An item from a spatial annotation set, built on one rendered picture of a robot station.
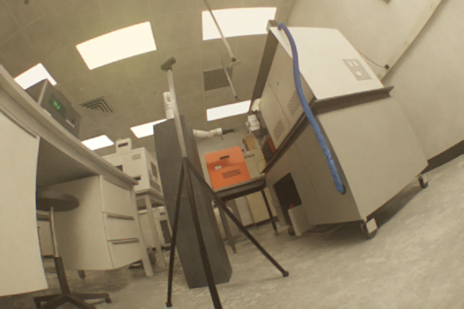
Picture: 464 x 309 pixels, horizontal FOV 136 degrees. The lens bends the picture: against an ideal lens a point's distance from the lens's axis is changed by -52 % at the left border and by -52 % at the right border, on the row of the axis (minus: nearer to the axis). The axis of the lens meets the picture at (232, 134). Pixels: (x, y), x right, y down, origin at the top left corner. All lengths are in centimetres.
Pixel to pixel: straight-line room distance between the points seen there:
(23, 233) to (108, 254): 67
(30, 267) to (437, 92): 250
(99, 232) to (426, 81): 263
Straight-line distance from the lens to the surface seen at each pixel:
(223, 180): 214
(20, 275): 82
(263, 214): 492
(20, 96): 90
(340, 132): 102
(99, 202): 138
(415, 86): 197
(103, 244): 136
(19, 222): 83
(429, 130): 198
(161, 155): 129
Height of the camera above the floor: 35
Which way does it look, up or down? 24 degrees up
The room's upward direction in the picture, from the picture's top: 18 degrees counter-clockwise
